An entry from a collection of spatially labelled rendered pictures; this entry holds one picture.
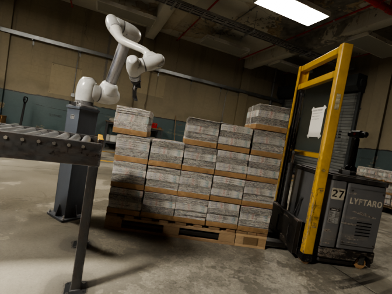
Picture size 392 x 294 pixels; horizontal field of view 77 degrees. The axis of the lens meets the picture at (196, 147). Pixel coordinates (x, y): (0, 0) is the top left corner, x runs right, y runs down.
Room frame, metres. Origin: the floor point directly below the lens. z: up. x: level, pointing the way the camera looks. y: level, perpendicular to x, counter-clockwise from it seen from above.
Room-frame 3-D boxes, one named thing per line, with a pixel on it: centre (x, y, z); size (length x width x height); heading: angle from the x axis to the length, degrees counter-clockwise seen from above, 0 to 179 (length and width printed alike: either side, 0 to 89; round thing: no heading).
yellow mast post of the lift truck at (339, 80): (2.06, -1.07, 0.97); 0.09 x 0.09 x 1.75; 4
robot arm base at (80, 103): (2.20, 1.07, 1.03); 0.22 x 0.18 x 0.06; 148
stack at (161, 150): (2.30, 0.11, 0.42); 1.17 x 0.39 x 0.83; 94
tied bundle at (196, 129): (2.32, -0.02, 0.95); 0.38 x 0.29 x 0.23; 5
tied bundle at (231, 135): (2.34, -0.32, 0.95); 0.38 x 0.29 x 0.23; 3
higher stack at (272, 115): (2.36, -0.61, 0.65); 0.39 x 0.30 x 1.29; 4
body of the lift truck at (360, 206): (2.42, -1.42, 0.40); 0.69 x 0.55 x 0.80; 4
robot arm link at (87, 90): (2.23, 1.05, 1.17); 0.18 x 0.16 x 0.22; 140
